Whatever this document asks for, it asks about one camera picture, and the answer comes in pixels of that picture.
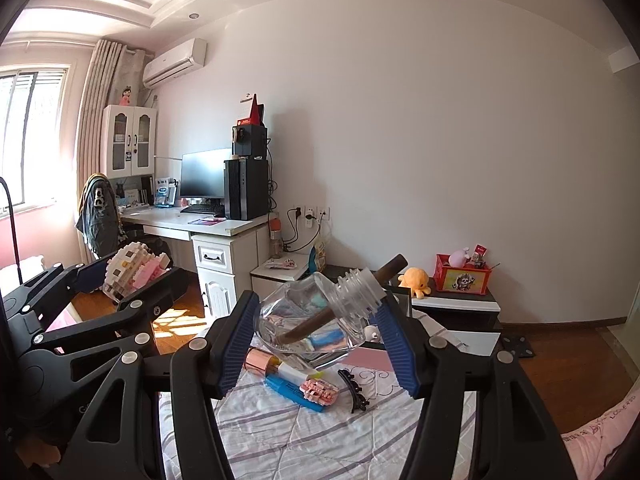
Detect red triangular box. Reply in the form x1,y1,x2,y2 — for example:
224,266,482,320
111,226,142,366
236,93,266,127

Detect dark jacket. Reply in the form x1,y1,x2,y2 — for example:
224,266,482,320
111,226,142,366
75,174,123,256

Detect white air conditioner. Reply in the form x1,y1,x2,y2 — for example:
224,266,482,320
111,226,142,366
141,38,207,88

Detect blue carton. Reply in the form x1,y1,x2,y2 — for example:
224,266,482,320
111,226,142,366
154,176,178,207

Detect pink storage box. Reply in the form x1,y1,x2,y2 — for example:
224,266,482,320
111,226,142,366
260,290,416,376

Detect window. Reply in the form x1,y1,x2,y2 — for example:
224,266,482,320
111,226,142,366
0,65,71,211

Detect pink blanket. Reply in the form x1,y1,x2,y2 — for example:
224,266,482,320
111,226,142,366
560,395,640,480

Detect black computer monitor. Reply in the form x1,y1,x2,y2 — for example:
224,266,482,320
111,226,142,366
179,148,233,200

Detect pink white block figure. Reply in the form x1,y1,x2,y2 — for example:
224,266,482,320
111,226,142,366
102,241,173,303

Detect black computer tower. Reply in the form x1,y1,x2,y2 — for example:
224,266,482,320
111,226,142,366
223,156,270,221

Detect black curved pole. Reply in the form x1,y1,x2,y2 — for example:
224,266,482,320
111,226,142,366
0,177,24,287

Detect white desk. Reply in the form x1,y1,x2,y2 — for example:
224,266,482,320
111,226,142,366
120,205,273,321

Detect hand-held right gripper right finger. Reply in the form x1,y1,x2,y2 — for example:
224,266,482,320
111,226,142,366
372,292,568,480

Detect red toy crate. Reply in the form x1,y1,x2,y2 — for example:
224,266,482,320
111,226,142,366
434,253,493,296

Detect yellow highlighter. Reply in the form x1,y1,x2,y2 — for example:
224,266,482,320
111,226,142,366
265,360,326,386

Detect black box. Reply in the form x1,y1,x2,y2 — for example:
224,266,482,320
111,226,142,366
231,124,268,158

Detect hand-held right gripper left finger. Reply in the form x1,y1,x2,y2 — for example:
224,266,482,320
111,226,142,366
65,290,261,480

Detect white hutch cabinet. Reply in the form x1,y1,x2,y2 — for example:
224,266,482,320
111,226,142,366
101,104,158,178

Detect blue highlighter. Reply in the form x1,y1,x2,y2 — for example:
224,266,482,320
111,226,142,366
264,376,331,413

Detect black bathroom scale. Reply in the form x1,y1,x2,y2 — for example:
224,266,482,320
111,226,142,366
500,335,537,359

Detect beige curtain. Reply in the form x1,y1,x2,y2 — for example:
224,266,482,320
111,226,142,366
77,39,151,261

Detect black hair clip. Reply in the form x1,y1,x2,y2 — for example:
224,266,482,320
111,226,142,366
337,369,371,413

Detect small white side table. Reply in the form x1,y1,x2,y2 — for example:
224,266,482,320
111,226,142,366
250,254,313,293

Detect yellow octopus plush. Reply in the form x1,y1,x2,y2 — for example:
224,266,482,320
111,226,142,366
398,266,432,300

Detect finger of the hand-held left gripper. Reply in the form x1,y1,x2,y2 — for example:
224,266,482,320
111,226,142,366
30,269,190,386
0,259,110,341

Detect black power cable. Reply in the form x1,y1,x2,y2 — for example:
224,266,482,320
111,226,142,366
284,207,321,254

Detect striped white bedsheet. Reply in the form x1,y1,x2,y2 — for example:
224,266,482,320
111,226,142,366
160,305,476,480

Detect black office chair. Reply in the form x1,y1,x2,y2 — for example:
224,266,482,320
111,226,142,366
75,174,171,271

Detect white wall sockets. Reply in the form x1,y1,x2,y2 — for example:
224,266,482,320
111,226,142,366
291,205,332,222

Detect brown stick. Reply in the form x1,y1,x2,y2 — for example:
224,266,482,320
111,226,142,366
277,255,408,346

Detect black and white low cabinet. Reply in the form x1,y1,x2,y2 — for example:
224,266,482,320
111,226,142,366
325,265,502,356

